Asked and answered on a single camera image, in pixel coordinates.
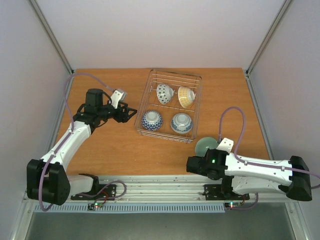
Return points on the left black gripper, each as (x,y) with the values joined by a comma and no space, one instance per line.
(125,118)

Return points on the red patterned bowl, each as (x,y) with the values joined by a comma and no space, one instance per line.
(152,120)

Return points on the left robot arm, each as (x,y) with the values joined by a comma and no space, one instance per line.
(47,180)

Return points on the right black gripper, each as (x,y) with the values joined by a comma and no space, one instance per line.
(191,164)

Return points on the pink scale pattern bowl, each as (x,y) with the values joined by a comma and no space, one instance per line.
(164,93)

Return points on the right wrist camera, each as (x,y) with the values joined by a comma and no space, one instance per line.
(226,145)

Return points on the blue slotted cable duct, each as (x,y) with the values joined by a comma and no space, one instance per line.
(140,208)

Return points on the wire dish rack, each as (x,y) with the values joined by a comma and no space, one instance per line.
(150,102)

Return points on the yellow sun bowl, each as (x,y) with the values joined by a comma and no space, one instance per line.
(186,96)

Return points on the pale green bowl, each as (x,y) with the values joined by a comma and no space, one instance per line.
(204,144)

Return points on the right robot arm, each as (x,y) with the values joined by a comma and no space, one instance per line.
(241,176)

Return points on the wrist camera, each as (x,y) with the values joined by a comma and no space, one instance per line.
(226,145)
(118,95)

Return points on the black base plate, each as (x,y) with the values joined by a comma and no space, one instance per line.
(109,191)
(212,192)

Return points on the circuit board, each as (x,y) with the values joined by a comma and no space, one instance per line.
(94,206)
(232,205)

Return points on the left circuit board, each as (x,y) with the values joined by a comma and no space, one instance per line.
(94,206)

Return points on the right circuit board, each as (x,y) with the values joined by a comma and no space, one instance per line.
(232,205)

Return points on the blue floral bowl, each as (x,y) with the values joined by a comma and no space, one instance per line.
(181,123)

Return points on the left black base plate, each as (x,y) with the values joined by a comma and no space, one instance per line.
(109,191)

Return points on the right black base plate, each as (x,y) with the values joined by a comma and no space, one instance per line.
(212,192)

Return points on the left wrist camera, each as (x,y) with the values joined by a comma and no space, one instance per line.
(118,95)

